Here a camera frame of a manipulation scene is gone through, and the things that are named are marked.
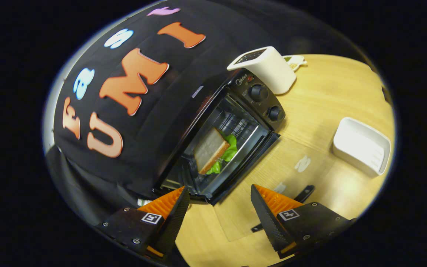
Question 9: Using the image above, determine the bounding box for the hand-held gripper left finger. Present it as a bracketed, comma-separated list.
[95, 186, 191, 261]

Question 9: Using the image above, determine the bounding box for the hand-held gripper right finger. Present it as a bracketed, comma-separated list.
[251, 184, 352, 260]

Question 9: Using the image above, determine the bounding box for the toast and lettuce sandwich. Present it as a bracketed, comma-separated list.
[193, 127, 238, 175]

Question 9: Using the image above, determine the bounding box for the black toaster oven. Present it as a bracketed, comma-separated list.
[153, 68, 315, 242]

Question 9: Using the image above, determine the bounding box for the white bread toaster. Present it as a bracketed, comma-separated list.
[226, 46, 297, 95]

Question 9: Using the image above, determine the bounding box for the white rectangular tray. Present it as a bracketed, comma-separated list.
[332, 117, 391, 178]

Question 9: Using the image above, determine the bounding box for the small white bean dish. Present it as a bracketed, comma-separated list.
[283, 55, 308, 71]

